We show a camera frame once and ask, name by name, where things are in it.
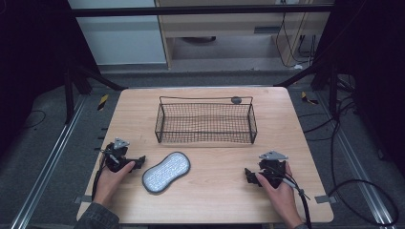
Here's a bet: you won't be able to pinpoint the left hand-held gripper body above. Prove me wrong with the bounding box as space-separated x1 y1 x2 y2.
104 136 136 174

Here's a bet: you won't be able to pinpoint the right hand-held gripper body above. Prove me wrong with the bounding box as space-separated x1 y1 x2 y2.
258 150 289 189

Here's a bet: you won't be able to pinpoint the grey oval scrubbing pad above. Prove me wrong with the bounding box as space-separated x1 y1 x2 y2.
141 151 192 196

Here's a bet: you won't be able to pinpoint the black wire mesh basket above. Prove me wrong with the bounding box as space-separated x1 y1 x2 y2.
154 95 259 145

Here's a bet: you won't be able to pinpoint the person's left hand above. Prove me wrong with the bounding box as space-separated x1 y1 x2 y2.
93 160 137 208

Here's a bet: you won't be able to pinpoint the person's right hand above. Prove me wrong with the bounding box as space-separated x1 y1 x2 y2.
255 161 304 229

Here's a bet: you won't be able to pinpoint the grey tape piece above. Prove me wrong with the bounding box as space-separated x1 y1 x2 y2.
313 194 338 205
73 195 94 205

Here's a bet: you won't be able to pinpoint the yellow black striped tape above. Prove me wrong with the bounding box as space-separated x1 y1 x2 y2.
300 91 320 106
96 94 110 112

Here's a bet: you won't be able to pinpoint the black metal stand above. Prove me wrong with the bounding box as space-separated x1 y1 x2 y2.
272 55 340 117
62 58 129 126

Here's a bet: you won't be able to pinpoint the white cabinet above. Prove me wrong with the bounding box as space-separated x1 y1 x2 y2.
67 0 168 67

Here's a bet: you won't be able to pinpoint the black curtain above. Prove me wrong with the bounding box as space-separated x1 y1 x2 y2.
0 0 100 156
309 0 405 179

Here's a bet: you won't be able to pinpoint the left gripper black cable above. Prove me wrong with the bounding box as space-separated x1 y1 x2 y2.
91 142 115 202

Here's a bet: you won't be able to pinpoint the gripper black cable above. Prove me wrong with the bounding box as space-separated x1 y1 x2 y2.
279 176 314 229
91 142 115 202

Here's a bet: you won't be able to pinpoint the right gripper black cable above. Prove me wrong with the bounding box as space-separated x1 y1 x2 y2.
279 176 314 229

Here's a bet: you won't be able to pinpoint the black looped floor cable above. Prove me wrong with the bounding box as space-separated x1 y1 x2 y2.
298 74 401 228

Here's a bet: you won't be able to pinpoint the aluminium floor rail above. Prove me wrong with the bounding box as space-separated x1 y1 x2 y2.
9 94 89 229
317 91 396 229

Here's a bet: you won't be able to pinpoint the thin black floor cable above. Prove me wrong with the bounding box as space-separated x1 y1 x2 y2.
21 109 48 131

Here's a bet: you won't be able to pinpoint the black hanging desk cables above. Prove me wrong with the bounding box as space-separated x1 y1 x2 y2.
274 0 319 69

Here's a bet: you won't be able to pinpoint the black horizontal frame bar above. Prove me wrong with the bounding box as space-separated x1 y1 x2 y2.
71 4 334 17

